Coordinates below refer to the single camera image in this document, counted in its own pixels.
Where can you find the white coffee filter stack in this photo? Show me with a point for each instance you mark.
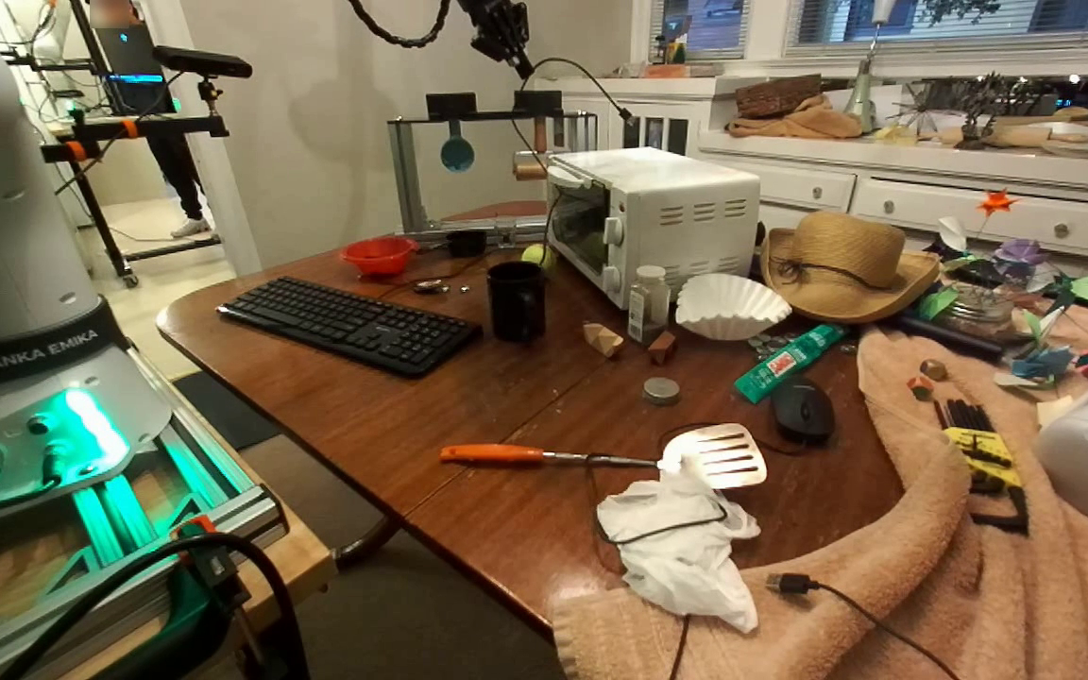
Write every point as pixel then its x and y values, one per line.
pixel 735 308

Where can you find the black mug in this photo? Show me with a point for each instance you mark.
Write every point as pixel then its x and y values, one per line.
pixel 514 308

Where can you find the open laptop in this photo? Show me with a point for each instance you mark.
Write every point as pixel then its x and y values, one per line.
pixel 134 70

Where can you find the silver metal spoon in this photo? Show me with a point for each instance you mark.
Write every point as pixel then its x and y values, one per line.
pixel 433 285

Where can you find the clear glass jar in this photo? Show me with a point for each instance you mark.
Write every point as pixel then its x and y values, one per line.
pixel 984 313

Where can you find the white plastic bottle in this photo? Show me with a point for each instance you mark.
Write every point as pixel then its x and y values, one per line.
pixel 649 308

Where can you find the brown bag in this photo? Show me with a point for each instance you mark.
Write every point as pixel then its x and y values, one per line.
pixel 795 111

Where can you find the white crumpled cloth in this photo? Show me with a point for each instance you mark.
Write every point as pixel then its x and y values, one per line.
pixel 678 543

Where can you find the yellow and black toy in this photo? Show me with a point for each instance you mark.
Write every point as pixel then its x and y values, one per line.
pixel 979 448

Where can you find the person in dark trousers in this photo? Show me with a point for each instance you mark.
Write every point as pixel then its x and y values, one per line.
pixel 172 163

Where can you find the black round lens cap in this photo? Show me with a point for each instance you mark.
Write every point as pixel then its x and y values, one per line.
pixel 801 414

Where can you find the black equipment stand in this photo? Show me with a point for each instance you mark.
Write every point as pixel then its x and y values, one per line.
pixel 132 128

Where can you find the black computer keyboard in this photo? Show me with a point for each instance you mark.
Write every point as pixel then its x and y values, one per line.
pixel 342 328

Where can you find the white toaster oven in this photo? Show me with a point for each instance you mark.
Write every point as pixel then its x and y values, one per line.
pixel 672 215

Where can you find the white drawer dresser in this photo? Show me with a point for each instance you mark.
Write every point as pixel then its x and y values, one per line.
pixel 945 201

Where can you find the teal round disc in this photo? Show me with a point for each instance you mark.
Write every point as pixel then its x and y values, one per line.
pixel 456 153

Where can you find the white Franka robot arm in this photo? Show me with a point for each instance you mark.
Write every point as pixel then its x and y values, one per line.
pixel 3 189

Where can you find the black camera box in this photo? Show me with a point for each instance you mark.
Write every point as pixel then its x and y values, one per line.
pixel 453 104
pixel 538 104

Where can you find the beige towel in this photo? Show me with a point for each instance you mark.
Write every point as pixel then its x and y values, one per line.
pixel 922 570

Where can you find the beige cork piece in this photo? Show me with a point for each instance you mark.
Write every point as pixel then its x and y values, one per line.
pixel 603 341

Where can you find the small grey round disc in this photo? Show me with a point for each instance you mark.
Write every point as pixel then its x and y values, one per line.
pixel 664 392

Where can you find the small orange ornament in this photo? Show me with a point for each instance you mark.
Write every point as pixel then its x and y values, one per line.
pixel 995 201

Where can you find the small brown cork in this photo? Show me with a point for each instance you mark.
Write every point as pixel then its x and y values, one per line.
pixel 664 349

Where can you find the red plastic bowl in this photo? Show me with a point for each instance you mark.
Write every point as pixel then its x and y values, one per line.
pixel 381 257

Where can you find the straw hat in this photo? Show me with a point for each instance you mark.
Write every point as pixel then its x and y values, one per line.
pixel 842 250

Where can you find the yellow-green tennis ball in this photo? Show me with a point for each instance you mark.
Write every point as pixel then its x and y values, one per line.
pixel 535 254

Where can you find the wooden base board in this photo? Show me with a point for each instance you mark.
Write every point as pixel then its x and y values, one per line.
pixel 304 561

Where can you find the aluminium profile frame stand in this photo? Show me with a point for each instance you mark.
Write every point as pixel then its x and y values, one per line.
pixel 404 163

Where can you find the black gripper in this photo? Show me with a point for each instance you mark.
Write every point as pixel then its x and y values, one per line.
pixel 502 33

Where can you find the aluminium robot mount platform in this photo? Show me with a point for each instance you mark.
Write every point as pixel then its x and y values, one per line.
pixel 93 504

